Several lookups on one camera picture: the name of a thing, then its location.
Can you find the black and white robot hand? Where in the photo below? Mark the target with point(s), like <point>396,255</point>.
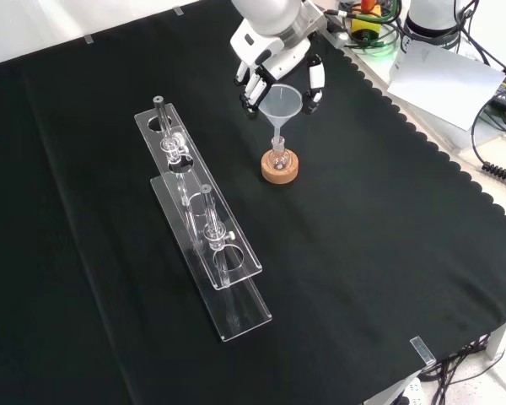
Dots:
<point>274,52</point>

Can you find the clear plastic funnel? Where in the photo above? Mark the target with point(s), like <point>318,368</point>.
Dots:
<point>280,101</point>

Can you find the clear round-bottom flask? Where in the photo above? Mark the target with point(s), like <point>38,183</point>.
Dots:
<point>278,158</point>

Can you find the clear acrylic funnel stand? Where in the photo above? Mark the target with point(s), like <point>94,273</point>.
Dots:
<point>202,236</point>

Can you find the yellow stop button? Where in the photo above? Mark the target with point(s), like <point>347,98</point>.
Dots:
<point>366,23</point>

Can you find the pale board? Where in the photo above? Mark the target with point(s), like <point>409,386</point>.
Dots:
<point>447,84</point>

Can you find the black bench cloth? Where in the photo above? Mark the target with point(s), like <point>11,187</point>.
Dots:
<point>194,211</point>

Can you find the large clear tape piece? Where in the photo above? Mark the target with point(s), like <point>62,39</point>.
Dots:
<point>421,350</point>

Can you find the white power strip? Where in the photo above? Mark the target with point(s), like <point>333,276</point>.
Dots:
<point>411,390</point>

